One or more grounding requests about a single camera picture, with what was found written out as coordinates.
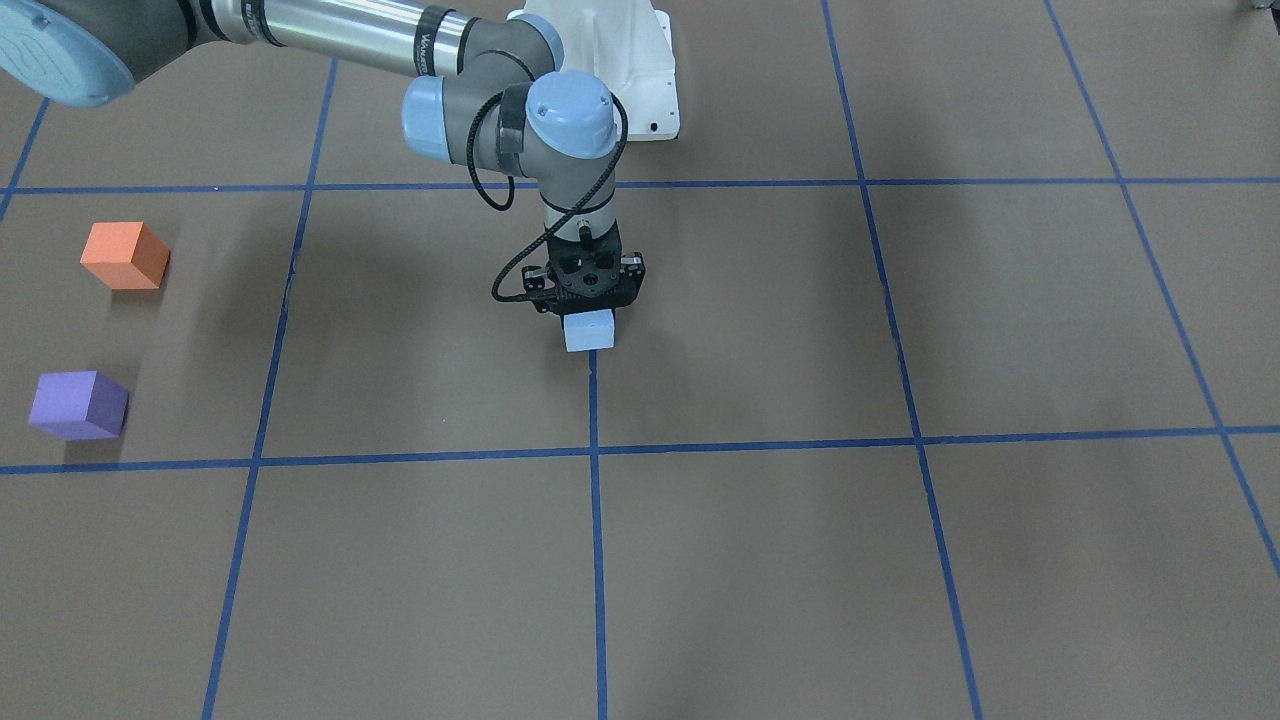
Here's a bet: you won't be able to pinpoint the purple foam block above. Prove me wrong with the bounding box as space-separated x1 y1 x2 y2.
28 372 131 441

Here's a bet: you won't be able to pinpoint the light blue foam block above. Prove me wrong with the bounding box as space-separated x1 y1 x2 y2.
562 309 616 354

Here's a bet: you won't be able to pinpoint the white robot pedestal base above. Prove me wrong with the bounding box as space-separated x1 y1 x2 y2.
507 1 681 142

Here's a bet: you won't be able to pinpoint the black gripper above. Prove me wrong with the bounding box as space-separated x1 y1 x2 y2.
545 225 646 316

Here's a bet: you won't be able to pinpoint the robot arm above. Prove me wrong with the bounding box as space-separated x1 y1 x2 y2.
1 1 646 316

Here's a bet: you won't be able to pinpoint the orange foam block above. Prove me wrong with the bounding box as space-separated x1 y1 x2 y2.
79 222 172 291

